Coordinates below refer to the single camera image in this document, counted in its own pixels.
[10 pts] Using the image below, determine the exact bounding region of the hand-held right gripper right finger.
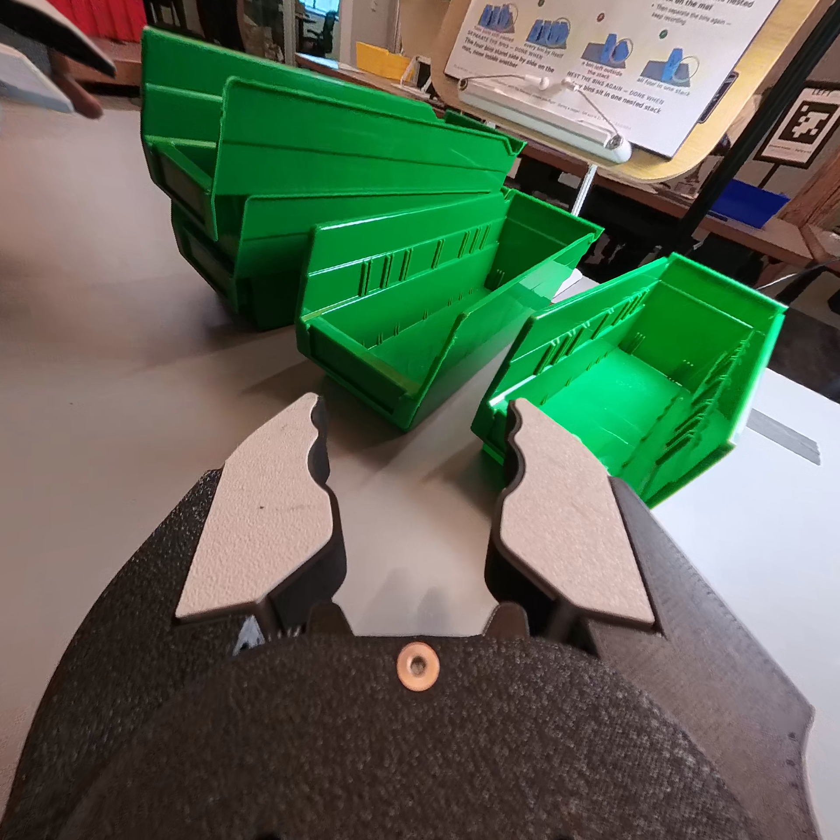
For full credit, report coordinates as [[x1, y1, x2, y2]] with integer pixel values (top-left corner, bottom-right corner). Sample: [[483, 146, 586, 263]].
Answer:
[[487, 398, 657, 627]]

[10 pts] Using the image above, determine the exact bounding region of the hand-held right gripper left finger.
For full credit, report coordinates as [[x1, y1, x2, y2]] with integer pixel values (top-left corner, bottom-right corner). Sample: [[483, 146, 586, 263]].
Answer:
[[175, 392, 347, 623]]

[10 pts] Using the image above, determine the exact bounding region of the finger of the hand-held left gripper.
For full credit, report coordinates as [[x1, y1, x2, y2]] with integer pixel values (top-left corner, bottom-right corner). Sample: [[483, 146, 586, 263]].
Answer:
[[0, 42, 74, 114], [0, 0, 118, 78]]

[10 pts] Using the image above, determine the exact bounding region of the green plastic bin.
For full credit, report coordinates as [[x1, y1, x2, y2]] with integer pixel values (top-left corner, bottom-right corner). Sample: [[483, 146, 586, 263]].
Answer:
[[470, 252, 788, 511], [294, 189, 605, 433], [140, 26, 527, 244], [169, 187, 519, 332]]

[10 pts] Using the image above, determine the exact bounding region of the person's left hand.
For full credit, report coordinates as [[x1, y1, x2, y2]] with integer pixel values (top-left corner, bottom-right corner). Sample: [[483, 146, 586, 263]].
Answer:
[[49, 52, 105, 120]]

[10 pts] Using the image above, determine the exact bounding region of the red ribbed panel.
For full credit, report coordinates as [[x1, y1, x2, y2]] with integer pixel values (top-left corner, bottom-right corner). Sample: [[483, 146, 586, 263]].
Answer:
[[66, 0, 147, 43]]

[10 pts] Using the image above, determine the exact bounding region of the yellow cardboard box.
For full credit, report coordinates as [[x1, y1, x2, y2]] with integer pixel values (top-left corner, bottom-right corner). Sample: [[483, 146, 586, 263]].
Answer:
[[356, 41, 413, 83]]

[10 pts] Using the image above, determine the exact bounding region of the blue storage bin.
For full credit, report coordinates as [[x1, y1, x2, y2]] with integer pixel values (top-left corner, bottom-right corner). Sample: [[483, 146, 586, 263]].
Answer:
[[709, 178, 791, 229]]

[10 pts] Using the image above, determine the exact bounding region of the black metal pole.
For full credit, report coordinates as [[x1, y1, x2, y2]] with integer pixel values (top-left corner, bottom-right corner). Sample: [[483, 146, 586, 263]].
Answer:
[[676, 0, 840, 253]]

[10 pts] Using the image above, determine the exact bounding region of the fiducial marker sign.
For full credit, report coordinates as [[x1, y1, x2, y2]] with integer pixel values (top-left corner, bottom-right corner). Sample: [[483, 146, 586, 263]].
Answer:
[[753, 82, 840, 170]]

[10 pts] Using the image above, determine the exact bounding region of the instruction sheet on clipboard stand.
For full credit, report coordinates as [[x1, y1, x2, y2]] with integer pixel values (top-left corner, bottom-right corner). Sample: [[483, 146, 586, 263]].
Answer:
[[430, 0, 821, 185]]

